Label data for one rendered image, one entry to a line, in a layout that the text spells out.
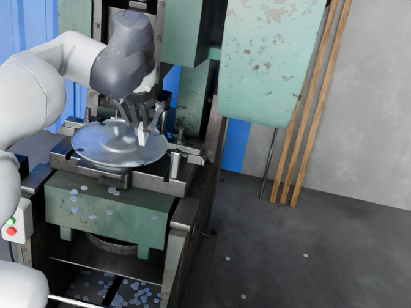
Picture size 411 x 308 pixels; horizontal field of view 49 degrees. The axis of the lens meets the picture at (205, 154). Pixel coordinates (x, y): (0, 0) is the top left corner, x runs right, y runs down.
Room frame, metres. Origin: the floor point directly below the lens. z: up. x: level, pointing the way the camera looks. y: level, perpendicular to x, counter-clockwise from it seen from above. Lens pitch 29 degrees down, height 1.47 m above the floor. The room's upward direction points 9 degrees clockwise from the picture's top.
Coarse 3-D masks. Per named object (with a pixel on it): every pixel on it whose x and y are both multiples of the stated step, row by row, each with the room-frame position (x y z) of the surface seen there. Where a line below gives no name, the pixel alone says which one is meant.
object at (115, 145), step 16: (80, 128) 1.25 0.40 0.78; (96, 128) 1.27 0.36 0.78; (112, 128) 1.28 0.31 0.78; (128, 128) 1.30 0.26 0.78; (80, 144) 1.15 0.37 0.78; (96, 144) 1.17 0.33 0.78; (112, 144) 1.17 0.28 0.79; (128, 144) 1.19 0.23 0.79; (160, 144) 1.23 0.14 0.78; (96, 160) 1.08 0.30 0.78; (112, 160) 1.09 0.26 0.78; (128, 160) 1.11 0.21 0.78; (144, 160) 1.12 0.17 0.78
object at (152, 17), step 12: (120, 0) 1.35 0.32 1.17; (132, 0) 1.30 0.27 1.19; (156, 0) 1.35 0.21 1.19; (108, 12) 1.26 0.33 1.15; (144, 12) 1.25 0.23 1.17; (156, 12) 1.27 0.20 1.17; (108, 24) 1.26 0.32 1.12; (108, 36) 1.26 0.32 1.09; (156, 84) 1.27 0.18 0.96; (156, 96) 1.29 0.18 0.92
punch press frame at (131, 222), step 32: (64, 0) 1.22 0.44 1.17; (192, 0) 1.18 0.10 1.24; (224, 0) 1.62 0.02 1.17; (192, 32) 1.18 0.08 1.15; (192, 64) 1.18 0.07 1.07; (192, 96) 1.48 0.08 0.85; (192, 128) 1.48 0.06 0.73; (64, 192) 1.11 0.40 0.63; (96, 192) 1.12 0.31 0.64; (128, 192) 1.14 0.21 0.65; (64, 224) 1.11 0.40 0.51; (96, 224) 1.10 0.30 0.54; (128, 224) 1.09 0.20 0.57; (160, 224) 1.07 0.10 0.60
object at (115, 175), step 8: (80, 160) 1.07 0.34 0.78; (80, 168) 1.04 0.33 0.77; (88, 168) 1.04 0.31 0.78; (96, 168) 1.04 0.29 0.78; (104, 168) 1.05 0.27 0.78; (112, 168) 1.06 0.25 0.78; (120, 168) 1.06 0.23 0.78; (128, 168) 1.07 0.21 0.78; (104, 176) 1.15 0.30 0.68; (112, 176) 1.03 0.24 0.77; (120, 176) 1.03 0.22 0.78; (128, 176) 1.15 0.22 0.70; (104, 184) 1.16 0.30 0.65; (112, 184) 1.15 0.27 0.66; (120, 184) 1.14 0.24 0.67; (128, 184) 1.15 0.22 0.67
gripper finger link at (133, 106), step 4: (132, 104) 0.99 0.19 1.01; (132, 108) 1.00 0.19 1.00; (132, 112) 1.01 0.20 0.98; (136, 112) 1.02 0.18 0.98; (132, 116) 1.02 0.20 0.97; (136, 116) 1.02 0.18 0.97; (136, 120) 1.03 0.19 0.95; (140, 120) 1.06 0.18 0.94; (136, 124) 1.03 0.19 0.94; (136, 128) 1.04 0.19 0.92
